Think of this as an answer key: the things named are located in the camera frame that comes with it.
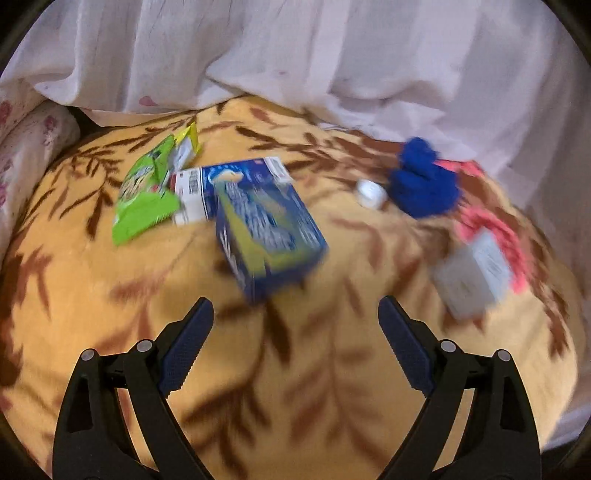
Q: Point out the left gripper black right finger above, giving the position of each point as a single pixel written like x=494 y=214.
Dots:
x=500 y=439

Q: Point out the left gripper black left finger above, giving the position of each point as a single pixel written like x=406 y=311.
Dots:
x=92 y=440

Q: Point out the white cube box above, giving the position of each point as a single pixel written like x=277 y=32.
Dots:
x=474 y=277

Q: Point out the green snack wrapper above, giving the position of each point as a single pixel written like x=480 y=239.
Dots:
x=145 y=198

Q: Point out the blue cloth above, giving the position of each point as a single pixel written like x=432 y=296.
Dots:
x=419 y=186

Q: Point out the blue snack box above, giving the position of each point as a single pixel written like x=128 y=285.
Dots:
x=268 y=236

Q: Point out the white bottle cap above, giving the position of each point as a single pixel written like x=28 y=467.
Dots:
x=370 y=194

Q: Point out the yellow floral plush blanket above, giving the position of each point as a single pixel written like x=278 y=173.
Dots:
x=303 y=385

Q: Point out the folded pink floral quilt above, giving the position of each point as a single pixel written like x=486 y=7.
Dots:
x=34 y=131

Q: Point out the white sheer floral curtain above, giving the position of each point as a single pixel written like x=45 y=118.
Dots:
x=500 y=82

